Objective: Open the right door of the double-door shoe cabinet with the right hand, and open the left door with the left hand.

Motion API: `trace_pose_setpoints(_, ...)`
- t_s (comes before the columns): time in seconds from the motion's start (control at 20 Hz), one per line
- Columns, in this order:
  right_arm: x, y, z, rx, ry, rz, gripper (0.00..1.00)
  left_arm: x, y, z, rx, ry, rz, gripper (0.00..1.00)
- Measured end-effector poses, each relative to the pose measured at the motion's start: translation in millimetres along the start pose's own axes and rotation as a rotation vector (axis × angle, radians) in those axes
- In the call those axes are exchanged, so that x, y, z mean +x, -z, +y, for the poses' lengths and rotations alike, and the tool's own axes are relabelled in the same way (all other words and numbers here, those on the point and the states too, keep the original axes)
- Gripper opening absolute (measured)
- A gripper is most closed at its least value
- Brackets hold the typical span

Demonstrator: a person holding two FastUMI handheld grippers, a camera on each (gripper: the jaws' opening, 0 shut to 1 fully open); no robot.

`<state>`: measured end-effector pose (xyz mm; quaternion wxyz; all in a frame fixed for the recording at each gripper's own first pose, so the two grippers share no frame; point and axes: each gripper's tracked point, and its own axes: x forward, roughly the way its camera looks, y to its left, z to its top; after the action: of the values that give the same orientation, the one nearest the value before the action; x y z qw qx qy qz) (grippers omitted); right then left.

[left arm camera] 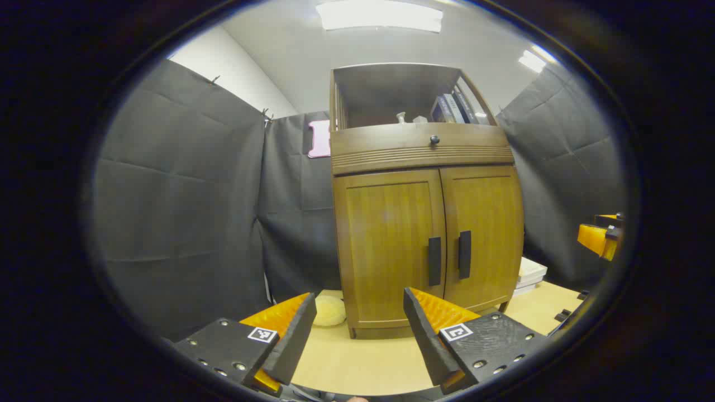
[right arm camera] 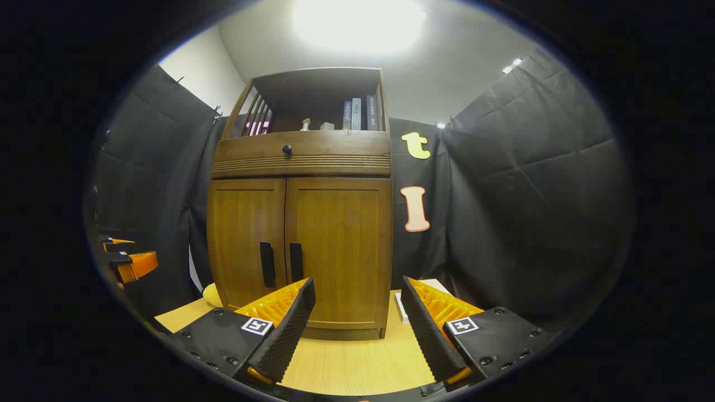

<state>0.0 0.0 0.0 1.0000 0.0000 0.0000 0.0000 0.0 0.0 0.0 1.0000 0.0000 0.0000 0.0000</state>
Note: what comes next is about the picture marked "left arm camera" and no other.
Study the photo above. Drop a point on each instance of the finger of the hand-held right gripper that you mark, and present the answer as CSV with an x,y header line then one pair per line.
x,y
595,239

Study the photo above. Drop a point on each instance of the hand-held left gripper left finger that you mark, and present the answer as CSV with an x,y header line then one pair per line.
x,y
293,340

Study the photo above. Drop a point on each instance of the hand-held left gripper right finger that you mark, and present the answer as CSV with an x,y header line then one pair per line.
x,y
427,340

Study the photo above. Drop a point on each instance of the wooden cabinet door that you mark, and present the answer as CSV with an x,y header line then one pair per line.
x,y
385,234
486,206

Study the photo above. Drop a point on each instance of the wooden double-door shoe cabinet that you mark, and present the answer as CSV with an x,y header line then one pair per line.
x,y
391,156

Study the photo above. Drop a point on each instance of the wooden cabinet drawer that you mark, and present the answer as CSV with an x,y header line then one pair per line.
x,y
391,146

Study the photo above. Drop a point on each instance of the yellow round sponge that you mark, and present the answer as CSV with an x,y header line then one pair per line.
x,y
329,311

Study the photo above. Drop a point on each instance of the stack of white boxes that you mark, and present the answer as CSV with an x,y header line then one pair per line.
x,y
529,272

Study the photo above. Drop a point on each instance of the black backdrop cloth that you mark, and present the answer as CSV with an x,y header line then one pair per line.
x,y
184,195

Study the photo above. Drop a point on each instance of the small ceiling light panel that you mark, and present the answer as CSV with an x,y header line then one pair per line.
x,y
532,60

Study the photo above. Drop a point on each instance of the grey blue book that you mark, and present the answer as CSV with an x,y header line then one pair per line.
x,y
453,109

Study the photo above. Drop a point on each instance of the dark blue book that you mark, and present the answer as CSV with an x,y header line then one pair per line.
x,y
440,110

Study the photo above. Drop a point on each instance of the large ceiling light panel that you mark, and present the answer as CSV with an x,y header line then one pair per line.
x,y
380,15

